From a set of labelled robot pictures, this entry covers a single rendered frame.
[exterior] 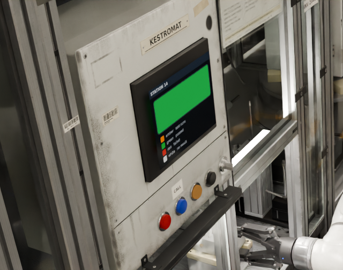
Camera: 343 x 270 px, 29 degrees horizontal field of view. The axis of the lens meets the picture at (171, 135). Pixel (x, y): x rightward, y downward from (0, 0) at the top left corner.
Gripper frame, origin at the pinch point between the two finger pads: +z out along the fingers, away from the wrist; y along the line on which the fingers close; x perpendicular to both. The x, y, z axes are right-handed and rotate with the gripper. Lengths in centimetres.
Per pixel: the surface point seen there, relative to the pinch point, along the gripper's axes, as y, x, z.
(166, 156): 53, 47, -23
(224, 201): 33.2, 30.0, -22.0
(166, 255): 33, 51, -21
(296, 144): 23.1, -18.5, -15.1
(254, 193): 1.5, -24.7, 5.9
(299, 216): -1.1, -18.6, -12.3
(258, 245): -9.8, -13.0, 0.4
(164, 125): 59, 46, -24
